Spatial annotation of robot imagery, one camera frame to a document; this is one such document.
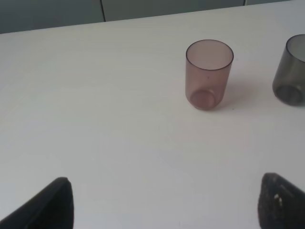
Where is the translucent pink plastic cup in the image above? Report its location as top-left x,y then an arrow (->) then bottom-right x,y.
185,39 -> 234,110

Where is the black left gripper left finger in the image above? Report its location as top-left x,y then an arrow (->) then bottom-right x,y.
0,177 -> 74,229

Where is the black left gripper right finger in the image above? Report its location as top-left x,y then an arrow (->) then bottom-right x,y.
258,173 -> 305,229

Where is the translucent grey plastic cup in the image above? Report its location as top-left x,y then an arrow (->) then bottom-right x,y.
272,34 -> 305,106

